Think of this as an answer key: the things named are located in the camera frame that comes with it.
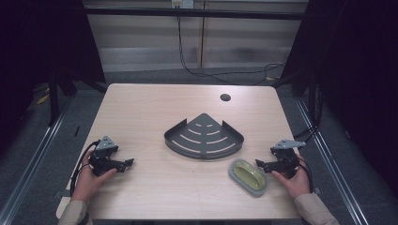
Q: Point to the aluminium floor rail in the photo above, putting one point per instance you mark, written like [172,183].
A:
[331,162]
[28,175]

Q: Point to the black horizontal metal bar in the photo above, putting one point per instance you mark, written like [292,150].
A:
[194,13]

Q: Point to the white wall power outlet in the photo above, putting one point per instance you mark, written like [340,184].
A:
[182,3]

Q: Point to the black metal stand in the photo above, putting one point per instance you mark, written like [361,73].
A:
[53,100]
[312,100]

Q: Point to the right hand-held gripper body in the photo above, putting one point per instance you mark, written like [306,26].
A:
[285,157]

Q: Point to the dark curtain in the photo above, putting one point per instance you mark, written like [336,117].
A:
[359,78]
[37,47]

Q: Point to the person's left hand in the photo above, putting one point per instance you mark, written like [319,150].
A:
[89,182]

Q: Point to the person's right hand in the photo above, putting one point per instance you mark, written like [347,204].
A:
[295,182]

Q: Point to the yellow floor tape strip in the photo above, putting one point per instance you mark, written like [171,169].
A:
[42,99]

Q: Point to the dark grey metal corner shelf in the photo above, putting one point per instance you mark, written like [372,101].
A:
[204,137]

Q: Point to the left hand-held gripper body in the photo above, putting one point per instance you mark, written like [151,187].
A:
[102,154]

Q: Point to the grey and green soap dish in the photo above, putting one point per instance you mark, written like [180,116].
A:
[248,176]

